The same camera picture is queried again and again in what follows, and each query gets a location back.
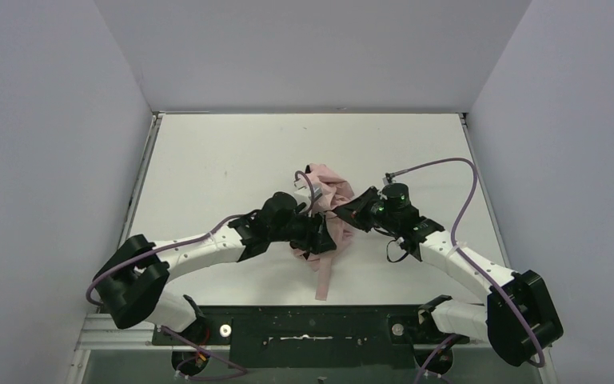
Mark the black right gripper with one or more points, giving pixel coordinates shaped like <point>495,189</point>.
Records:
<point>358,209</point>

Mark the pink and black umbrella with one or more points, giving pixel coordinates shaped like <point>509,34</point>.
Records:
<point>335,191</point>

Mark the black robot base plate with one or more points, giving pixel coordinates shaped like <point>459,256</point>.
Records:
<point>228,342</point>

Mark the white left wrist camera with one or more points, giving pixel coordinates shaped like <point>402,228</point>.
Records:
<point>306,194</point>

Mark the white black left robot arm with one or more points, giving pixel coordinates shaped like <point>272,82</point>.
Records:
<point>132,285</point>

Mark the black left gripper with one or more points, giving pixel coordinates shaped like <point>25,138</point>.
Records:
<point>312,233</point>

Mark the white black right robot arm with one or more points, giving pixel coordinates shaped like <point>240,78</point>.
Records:
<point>515,314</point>

